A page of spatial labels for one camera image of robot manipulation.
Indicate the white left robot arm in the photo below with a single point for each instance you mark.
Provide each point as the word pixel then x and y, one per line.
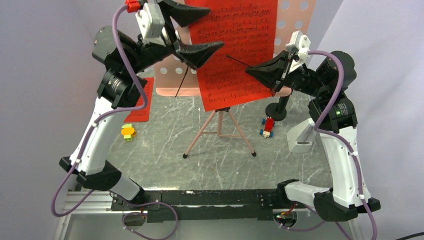
pixel 120 92

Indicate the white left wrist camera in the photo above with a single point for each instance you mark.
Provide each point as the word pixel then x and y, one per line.
pixel 150 20

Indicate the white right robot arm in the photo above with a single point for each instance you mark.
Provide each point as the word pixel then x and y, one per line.
pixel 336 120

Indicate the black recorder on round base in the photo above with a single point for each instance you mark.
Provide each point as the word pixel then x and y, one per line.
pixel 277 110

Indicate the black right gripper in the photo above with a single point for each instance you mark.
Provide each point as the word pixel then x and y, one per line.
pixel 271 73

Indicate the yellow green orange toy block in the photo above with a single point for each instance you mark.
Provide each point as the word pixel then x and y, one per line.
pixel 128 132

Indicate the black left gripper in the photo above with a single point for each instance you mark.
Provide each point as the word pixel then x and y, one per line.
pixel 194 55

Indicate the red blue toy block car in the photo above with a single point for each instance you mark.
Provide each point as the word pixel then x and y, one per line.
pixel 267 130

